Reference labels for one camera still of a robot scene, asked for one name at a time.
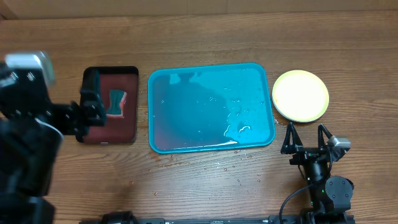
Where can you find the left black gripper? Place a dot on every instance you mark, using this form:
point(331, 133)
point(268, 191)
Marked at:
point(91, 100)

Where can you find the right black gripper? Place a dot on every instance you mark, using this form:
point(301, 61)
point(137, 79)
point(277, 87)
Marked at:
point(306, 155)

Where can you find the green and pink sponge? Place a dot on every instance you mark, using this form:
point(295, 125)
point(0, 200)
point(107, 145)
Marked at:
point(117, 101)

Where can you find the yellow-green plate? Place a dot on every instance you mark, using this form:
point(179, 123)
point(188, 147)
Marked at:
point(300, 96)

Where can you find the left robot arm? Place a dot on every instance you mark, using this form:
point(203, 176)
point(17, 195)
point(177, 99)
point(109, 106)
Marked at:
point(31, 134)

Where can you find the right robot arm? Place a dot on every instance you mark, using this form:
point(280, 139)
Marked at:
point(330, 196)

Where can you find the dark red tray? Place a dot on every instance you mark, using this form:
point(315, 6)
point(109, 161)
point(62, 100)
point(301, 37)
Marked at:
point(116, 130)

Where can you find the teal plastic tray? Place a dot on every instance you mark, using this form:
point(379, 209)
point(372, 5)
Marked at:
point(209, 108)

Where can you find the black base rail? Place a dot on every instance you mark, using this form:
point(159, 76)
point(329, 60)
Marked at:
point(128, 218)

